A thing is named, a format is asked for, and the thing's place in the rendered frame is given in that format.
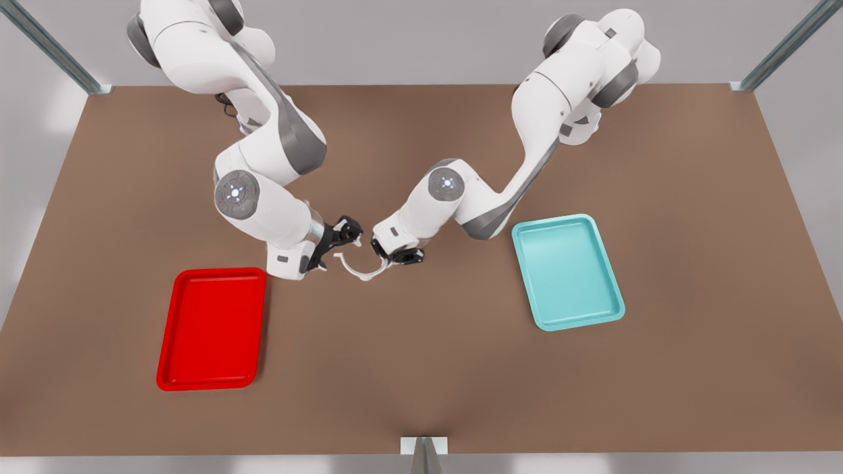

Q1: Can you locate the teal rectangular tray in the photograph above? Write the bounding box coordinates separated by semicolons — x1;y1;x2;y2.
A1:
512;214;626;332

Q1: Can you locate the white drainage pipe clamp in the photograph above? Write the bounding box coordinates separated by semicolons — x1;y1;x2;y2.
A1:
333;250;392;282

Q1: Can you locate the silver frame post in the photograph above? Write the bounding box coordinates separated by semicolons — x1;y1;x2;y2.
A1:
400;436;449;474
730;0;843;92
0;0;113;95

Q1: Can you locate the red rectangular tray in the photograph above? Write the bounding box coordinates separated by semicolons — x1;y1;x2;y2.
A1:
156;267;267;392

